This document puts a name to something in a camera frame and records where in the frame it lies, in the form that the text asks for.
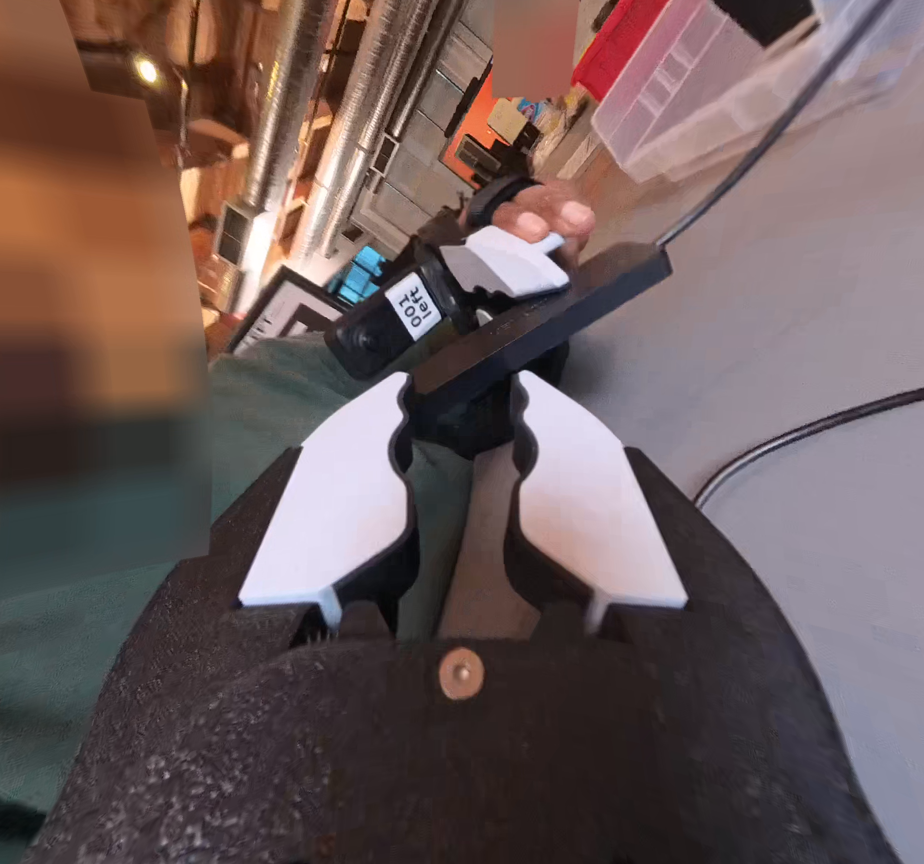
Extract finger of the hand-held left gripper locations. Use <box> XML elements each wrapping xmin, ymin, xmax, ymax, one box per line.
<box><xmin>469</xmin><ymin>225</ymin><xmax>569</xmax><ymax>260</ymax></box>
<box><xmin>439</xmin><ymin>246</ymin><xmax>573</xmax><ymax>299</ymax></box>

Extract slim black usb hub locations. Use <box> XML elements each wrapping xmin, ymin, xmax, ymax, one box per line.
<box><xmin>411</xmin><ymin>243</ymin><xmax>674</xmax><ymax>397</ymax></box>

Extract black framed whiteboard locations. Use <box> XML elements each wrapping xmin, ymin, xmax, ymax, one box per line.
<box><xmin>227</xmin><ymin>265</ymin><xmax>347</xmax><ymax>356</ymax></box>

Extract person's left hand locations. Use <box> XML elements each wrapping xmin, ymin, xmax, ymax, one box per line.
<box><xmin>497</xmin><ymin>180</ymin><xmax>597</xmax><ymax>267</ymax></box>

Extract ceiling air vent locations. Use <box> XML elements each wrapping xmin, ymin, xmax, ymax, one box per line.
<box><xmin>215</xmin><ymin>201</ymin><xmax>254</xmax><ymax>267</ymax></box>

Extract red storage bin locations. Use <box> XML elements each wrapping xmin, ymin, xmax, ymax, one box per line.
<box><xmin>572</xmin><ymin>0</ymin><xmax>697</xmax><ymax>103</ymax></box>

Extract silver ceiling ducts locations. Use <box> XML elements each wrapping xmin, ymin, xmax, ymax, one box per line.
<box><xmin>245</xmin><ymin>0</ymin><xmax>492</xmax><ymax>266</ymax></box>

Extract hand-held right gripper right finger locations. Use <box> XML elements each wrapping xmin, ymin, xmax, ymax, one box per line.
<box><xmin>505</xmin><ymin>371</ymin><xmax>689</xmax><ymax>632</ymax></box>

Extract black rubber power cable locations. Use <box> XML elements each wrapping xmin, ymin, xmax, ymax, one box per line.
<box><xmin>657</xmin><ymin>0</ymin><xmax>924</xmax><ymax>507</ymax></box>

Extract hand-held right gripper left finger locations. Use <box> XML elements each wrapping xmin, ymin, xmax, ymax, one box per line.
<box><xmin>238</xmin><ymin>372</ymin><xmax>421</xmax><ymax>628</ymax></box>

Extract clear plastic bin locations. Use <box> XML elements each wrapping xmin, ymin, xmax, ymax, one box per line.
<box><xmin>592</xmin><ymin>0</ymin><xmax>924</xmax><ymax>182</ymax></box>

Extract orange wall panel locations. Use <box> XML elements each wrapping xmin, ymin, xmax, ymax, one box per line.
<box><xmin>440</xmin><ymin>73</ymin><xmax>510</xmax><ymax>172</ymax></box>

